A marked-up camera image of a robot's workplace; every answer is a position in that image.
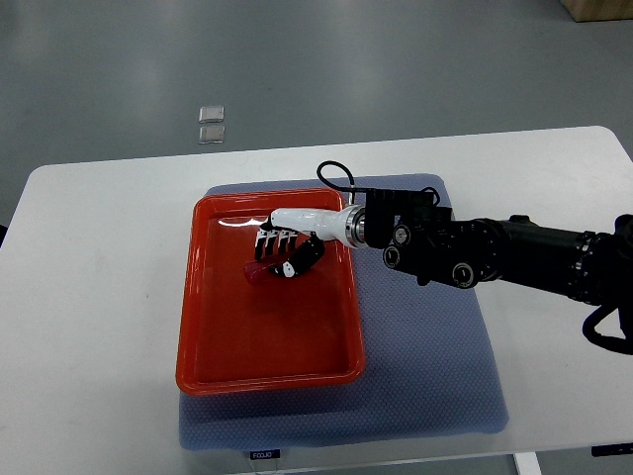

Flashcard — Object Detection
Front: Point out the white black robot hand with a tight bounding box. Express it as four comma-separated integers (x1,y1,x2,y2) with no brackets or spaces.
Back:
254,207,352,278

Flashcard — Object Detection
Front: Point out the red pepper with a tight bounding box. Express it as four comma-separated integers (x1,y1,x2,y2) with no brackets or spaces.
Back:
243,255,296,285

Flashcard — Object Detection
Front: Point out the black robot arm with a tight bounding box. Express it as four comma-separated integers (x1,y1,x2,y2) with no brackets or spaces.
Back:
254,187,632,308

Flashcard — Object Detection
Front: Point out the red plastic tray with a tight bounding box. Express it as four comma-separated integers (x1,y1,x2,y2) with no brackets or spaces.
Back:
175,188,365,397

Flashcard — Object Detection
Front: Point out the lower metal floor plate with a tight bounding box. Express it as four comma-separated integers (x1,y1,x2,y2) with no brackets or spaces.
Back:
198,125,226,144

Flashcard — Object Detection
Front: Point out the metal floor plate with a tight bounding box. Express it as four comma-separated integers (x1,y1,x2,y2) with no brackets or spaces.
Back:
198,125,226,144
198,105,225,124

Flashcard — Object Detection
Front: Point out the upper metal floor plate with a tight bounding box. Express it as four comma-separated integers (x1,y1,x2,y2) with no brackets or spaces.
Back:
198,105,225,124

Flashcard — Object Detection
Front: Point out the blue-grey mesh mat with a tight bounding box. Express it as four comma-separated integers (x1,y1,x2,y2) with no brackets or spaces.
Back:
179,180,508,451

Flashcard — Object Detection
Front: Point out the black label tag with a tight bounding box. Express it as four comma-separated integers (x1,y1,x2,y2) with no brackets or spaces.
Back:
249,449,281,461

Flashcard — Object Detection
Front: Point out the white table leg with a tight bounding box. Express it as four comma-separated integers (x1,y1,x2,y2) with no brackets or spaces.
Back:
513,452,542,475

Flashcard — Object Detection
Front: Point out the cardboard box corner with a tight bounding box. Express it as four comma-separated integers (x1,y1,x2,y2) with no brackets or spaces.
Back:
561,0,633,23

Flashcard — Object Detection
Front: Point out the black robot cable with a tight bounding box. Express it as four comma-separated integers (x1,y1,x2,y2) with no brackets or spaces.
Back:
316,160,357,207

